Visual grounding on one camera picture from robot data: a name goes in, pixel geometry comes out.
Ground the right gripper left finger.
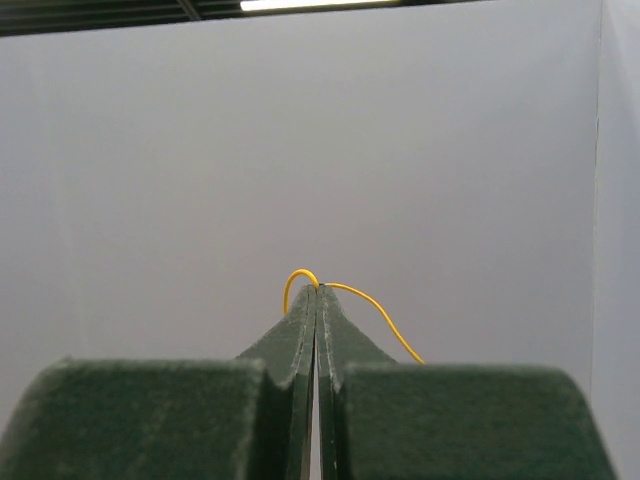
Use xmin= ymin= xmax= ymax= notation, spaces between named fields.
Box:
xmin=1 ymin=286 xmax=317 ymax=479

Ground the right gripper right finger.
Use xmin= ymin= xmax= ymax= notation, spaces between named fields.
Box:
xmin=316 ymin=286 xmax=616 ymax=479

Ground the yellow cable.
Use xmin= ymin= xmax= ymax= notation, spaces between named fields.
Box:
xmin=283 ymin=268 xmax=426 ymax=366

